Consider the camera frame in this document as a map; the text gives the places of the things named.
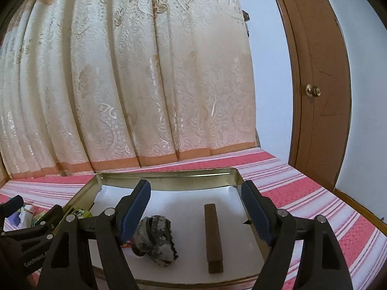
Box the cream floral curtain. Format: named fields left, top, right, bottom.
left=0, top=0, right=257, bottom=180

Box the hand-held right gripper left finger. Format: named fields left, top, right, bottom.
left=39, top=179, right=152, bottom=290

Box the small white box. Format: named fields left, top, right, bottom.
left=18, top=205, right=34, bottom=227

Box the dark brown wooden bar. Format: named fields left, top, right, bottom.
left=204, top=204, right=225, bottom=274

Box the pink striped cloth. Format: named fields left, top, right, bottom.
left=0, top=148, right=387, bottom=290

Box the dark wall hook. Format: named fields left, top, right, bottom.
left=242, top=10, right=251, bottom=37

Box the white paper liner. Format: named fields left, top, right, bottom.
left=89, top=184, right=267, bottom=281

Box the green box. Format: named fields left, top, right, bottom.
left=71, top=208, right=93, bottom=219

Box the grey camouflage cloth bundle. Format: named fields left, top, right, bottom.
left=131, top=215, right=179, bottom=267

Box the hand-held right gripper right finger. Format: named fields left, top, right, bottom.
left=241, top=180, right=354, bottom=290

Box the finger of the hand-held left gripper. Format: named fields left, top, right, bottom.
left=30, top=204, right=65, bottom=233
left=0, top=196, right=24, bottom=215

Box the wooden trim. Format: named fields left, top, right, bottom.
left=334, top=189, right=387, bottom=222

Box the brown wooden door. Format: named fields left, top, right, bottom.
left=266, top=0, right=353, bottom=192

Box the gold metal tin box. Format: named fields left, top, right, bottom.
left=62, top=167, right=274, bottom=285

